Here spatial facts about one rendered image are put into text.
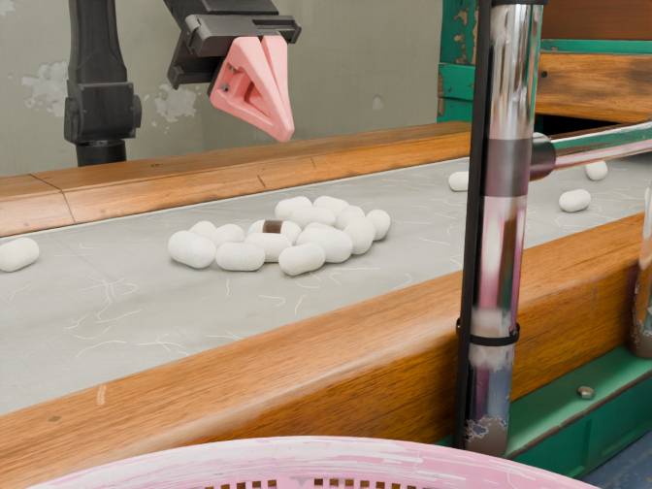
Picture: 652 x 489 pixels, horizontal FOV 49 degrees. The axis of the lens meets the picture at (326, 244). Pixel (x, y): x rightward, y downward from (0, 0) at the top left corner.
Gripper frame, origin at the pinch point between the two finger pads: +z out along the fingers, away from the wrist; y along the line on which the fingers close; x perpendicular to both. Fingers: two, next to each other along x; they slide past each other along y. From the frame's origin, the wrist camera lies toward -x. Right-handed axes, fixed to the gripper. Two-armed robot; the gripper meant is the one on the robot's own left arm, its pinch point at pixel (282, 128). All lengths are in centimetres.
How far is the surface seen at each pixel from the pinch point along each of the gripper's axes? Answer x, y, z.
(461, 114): 17, 46, -13
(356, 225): -2.2, -1.1, 11.0
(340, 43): 84, 119, -103
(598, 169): 0.0, 33.4, 9.7
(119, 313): -0.3, -18.1, 12.0
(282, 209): 4.1, -0.8, 4.6
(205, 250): 0.5, -10.9, 8.8
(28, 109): 149, 44, -146
